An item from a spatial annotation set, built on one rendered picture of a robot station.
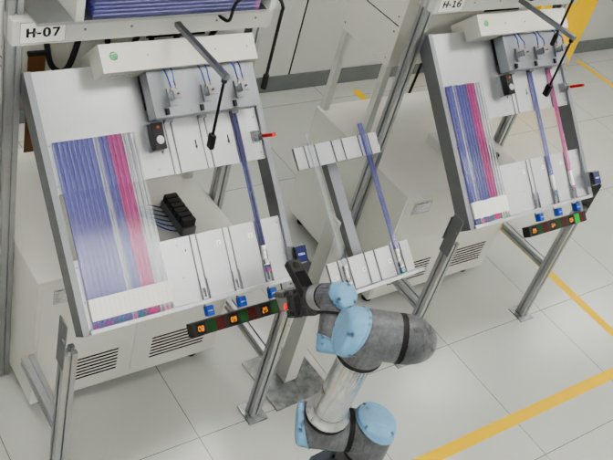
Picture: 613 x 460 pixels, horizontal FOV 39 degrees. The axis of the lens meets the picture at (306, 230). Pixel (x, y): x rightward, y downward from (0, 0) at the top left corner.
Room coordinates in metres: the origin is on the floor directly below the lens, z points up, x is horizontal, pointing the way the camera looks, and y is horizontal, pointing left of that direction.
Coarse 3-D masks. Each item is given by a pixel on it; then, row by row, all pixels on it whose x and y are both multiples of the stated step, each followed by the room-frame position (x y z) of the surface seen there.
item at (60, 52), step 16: (0, 0) 2.01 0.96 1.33; (0, 16) 2.01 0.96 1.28; (0, 32) 2.01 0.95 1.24; (208, 32) 2.43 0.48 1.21; (224, 32) 2.47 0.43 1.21; (0, 48) 2.01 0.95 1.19; (32, 48) 2.04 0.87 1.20; (64, 48) 2.10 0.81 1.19; (80, 48) 2.14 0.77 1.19; (0, 64) 2.01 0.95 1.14; (64, 64) 2.11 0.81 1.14; (80, 64) 2.14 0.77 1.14; (0, 80) 2.00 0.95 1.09; (192, 176) 2.48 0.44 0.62
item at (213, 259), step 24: (168, 240) 1.84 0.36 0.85; (192, 240) 1.89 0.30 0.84; (216, 240) 1.93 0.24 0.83; (240, 240) 1.98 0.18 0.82; (168, 264) 1.80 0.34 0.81; (192, 264) 1.84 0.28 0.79; (216, 264) 1.89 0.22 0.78; (240, 264) 1.93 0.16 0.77; (264, 264) 1.97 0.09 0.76; (192, 288) 1.80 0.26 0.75; (216, 288) 1.84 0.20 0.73; (240, 288) 1.88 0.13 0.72
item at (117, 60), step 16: (96, 48) 2.01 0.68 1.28; (112, 48) 2.02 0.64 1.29; (128, 48) 2.05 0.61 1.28; (144, 48) 2.09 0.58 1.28; (160, 48) 2.12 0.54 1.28; (176, 48) 2.15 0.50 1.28; (192, 48) 2.18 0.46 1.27; (208, 48) 2.22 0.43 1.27; (224, 48) 2.25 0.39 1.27; (240, 48) 2.29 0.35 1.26; (96, 64) 2.00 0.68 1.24; (112, 64) 2.00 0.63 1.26; (128, 64) 2.03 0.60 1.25; (144, 64) 2.06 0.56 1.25; (160, 64) 2.09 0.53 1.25; (176, 64) 2.12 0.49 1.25; (192, 64) 2.15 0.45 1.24; (208, 64) 2.20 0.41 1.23
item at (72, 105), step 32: (64, 96) 1.92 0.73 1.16; (96, 96) 1.98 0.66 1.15; (128, 96) 2.04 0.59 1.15; (64, 128) 1.87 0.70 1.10; (96, 128) 1.92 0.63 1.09; (128, 128) 1.98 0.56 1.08; (192, 128) 2.11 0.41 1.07; (224, 128) 2.17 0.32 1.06; (256, 128) 2.24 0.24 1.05; (160, 160) 1.98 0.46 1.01; (192, 160) 2.04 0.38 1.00; (224, 160) 2.11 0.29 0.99
